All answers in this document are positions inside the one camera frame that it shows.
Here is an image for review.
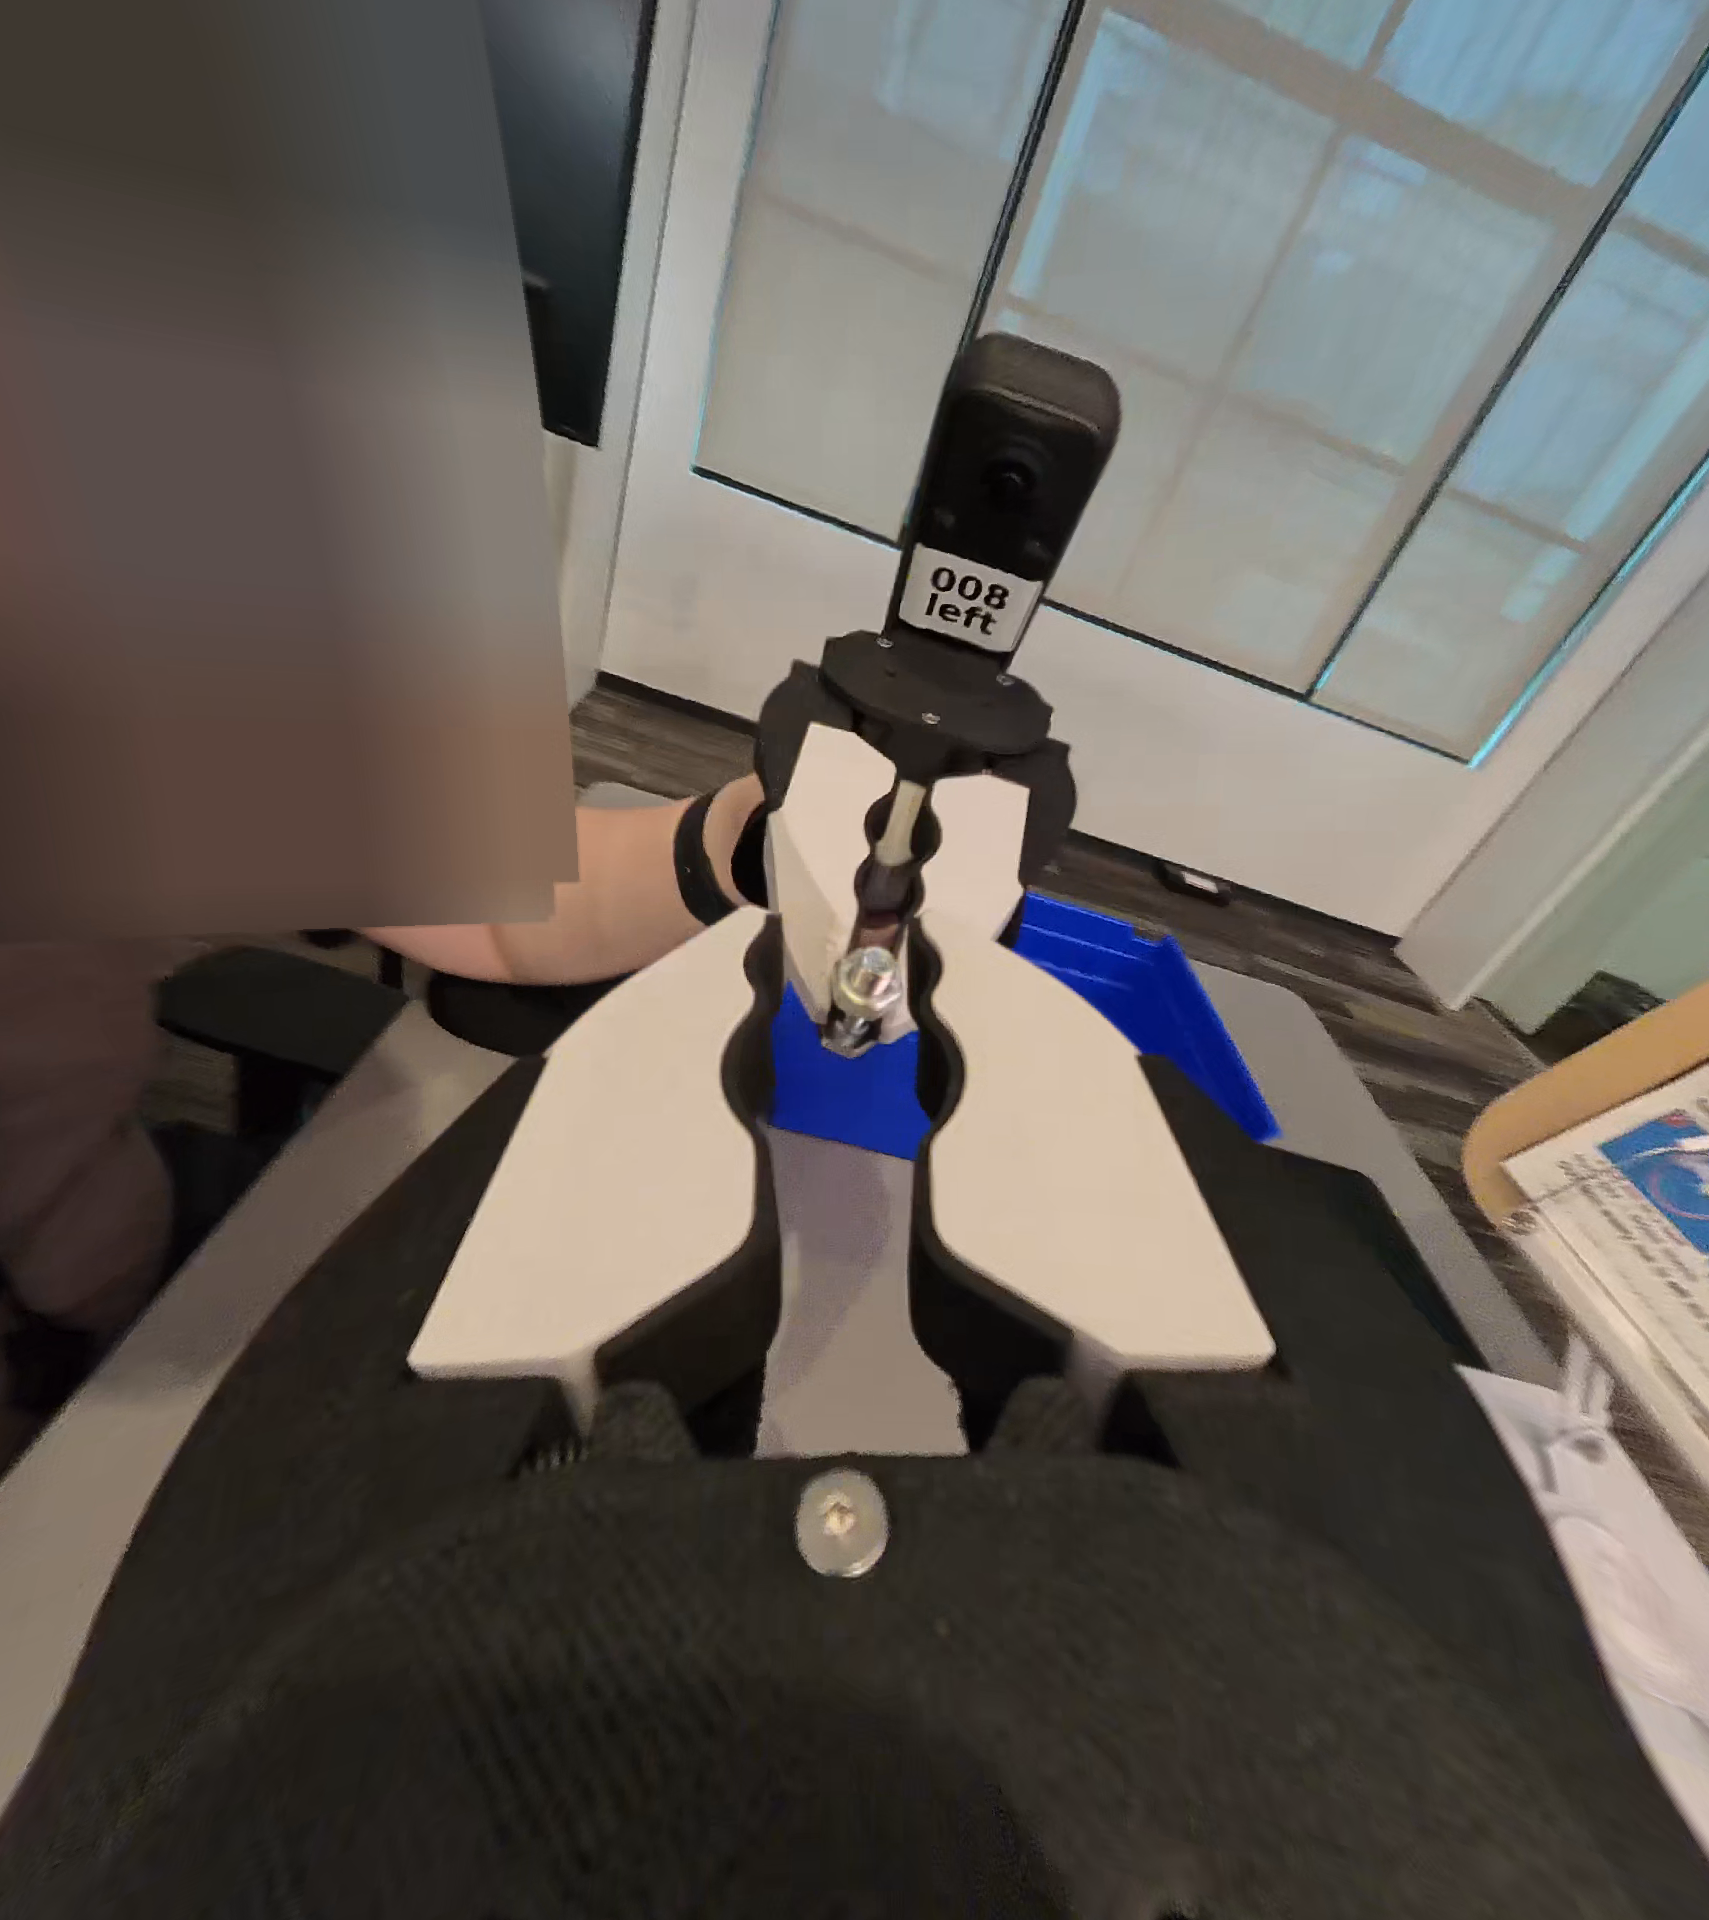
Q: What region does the large black screen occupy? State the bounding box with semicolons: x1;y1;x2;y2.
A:
478;0;658;449

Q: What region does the blue plastic bin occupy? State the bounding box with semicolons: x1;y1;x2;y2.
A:
766;892;1277;1162

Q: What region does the person's left hand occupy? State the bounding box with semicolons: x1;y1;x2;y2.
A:
704;772;782;912

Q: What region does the black chair armrest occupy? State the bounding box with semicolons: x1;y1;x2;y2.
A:
156;937;631;1089

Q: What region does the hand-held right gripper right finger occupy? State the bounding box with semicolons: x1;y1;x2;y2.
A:
915;920;1276;1379

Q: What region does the large window with blinds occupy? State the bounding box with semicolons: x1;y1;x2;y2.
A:
688;0;1709;770

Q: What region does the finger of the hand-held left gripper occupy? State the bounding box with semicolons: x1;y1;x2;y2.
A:
920;772;1028;949
766;727;886;1039

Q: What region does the wooden board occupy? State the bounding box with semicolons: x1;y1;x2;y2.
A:
1465;920;1709;1628

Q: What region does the person's left forearm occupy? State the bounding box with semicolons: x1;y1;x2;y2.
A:
364;793;714;986

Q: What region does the printed instruction sheet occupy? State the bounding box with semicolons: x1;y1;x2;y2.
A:
1502;1012;1709;1546

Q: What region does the white document stand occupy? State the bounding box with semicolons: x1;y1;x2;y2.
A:
1454;1359;1709;1790

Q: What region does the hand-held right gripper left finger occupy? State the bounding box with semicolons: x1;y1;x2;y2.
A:
407;904;787;1382

